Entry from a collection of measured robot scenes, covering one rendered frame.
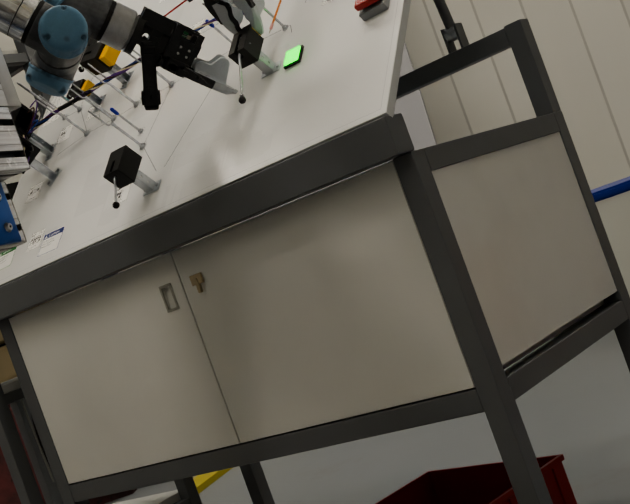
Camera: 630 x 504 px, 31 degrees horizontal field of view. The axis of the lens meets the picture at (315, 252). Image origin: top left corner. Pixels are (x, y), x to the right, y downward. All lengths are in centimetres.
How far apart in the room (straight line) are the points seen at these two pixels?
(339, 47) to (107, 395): 90
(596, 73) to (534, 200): 300
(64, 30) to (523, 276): 88
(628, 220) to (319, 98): 227
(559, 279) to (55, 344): 109
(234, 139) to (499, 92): 315
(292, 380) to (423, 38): 332
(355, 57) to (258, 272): 43
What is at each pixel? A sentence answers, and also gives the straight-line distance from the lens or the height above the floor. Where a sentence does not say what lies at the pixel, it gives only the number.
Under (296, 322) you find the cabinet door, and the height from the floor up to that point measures 59.
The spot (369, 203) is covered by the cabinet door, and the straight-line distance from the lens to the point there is 188.
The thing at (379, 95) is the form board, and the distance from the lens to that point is 184.
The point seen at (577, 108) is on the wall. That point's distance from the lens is 510.
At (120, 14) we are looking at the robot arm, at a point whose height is 119.
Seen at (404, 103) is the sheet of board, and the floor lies 117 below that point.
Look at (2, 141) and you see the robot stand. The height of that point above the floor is 98.
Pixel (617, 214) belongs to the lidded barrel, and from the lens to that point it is 408.
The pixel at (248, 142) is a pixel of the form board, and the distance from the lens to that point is 204.
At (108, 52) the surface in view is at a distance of 254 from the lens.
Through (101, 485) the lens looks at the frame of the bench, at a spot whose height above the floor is 38.
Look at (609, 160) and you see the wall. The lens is 509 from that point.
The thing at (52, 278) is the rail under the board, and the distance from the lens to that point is 239.
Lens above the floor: 70
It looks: level
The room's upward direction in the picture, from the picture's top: 20 degrees counter-clockwise
